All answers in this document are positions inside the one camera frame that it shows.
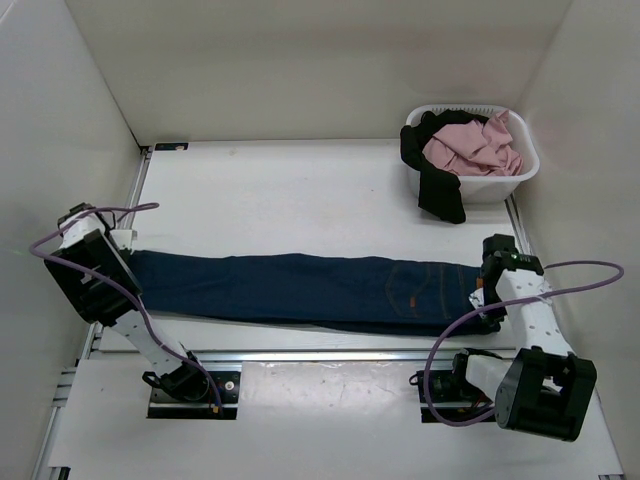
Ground dark blue denim trousers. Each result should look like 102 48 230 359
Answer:
128 251 480 336

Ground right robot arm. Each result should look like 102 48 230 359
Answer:
449 234 597 441

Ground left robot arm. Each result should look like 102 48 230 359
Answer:
29 203 221 408

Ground white laundry basket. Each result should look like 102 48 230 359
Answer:
406 104 540 205

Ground black garment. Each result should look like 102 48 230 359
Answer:
400 109 489 225

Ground dark label sticker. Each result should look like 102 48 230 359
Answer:
154 142 189 151

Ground pink garment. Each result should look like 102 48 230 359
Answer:
422 110 523 177

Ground white foam cover board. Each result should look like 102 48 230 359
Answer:
49 359 622 479

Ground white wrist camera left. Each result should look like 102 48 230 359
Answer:
110 229 137 252

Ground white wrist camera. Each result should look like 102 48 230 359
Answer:
469 288 485 310
110 229 137 252

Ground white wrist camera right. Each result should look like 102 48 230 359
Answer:
469 288 485 310

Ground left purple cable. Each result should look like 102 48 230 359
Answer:
29 201 224 416

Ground purple cable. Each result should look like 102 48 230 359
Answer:
423 259 625 427
29 201 224 416

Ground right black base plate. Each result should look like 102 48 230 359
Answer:
409 369 496 425

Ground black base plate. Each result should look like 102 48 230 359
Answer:
142 370 241 420
409 369 496 425

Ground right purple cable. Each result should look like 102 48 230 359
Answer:
423 259 625 427

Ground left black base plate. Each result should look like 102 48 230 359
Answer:
142 370 241 420

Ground aluminium table frame rail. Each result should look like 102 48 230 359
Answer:
29 142 626 480

